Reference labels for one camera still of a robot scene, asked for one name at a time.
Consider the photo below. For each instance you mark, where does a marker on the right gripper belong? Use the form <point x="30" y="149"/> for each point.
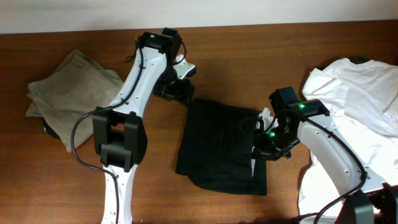
<point x="268" y="154"/>

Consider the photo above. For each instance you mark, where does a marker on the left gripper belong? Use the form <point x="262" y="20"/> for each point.
<point x="173" y="90"/>

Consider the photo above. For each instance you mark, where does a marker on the black shorts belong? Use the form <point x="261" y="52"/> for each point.
<point x="216" y="149"/>

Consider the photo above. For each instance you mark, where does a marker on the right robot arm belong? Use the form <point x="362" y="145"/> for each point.
<point x="364" y="196"/>

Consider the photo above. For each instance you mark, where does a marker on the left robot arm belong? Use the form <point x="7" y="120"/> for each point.
<point x="119" y="133"/>

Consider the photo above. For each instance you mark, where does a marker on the white t-shirt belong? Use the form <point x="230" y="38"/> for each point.
<point x="362" y="99"/>

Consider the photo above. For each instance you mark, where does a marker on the folded khaki shorts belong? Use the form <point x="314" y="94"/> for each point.
<point x="77" y="86"/>

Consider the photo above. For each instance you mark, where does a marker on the dark garment under khaki shorts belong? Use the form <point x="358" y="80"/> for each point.
<point x="49" y="130"/>

